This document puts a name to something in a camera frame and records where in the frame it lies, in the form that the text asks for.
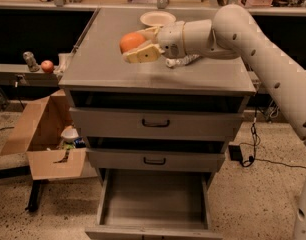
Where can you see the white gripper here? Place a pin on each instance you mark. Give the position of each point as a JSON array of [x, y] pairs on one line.
[[171, 37]]

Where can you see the orange fruit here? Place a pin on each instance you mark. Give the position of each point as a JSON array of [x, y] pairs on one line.
[[130, 41]]

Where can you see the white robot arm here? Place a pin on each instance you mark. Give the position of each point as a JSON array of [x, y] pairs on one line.
[[232, 32]]

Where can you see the top grey drawer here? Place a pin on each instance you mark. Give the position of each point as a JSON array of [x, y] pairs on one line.
[[171, 125]]

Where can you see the grey metal drawer cabinet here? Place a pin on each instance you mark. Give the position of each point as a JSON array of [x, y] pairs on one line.
[[98, 78]]

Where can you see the middle grey drawer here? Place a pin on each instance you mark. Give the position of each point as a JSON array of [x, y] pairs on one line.
[[155, 160]]

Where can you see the bottom grey open drawer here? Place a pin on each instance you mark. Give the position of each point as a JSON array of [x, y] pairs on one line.
[[153, 205]]

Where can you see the white ceramic bowl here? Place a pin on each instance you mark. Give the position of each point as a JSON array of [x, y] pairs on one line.
[[157, 18]]

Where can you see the clear plastic water bottle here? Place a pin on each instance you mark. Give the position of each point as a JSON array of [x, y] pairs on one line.
[[179, 62]]

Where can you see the small red apple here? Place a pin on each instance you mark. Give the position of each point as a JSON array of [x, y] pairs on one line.
[[47, 66]]

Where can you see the small grey figurine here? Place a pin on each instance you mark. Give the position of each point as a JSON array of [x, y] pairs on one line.
[[31, 61]]

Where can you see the white bowl in box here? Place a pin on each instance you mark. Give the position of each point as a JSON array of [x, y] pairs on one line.
[[69, 135]]

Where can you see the black power adapter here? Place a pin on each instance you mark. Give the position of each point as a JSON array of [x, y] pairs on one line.
[[235, 153]]

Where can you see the brown cardboard box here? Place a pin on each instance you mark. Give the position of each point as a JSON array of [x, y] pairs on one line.
[[37, 134]]

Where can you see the black table leg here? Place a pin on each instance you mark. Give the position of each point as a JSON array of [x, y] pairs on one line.
[[36, 195]]

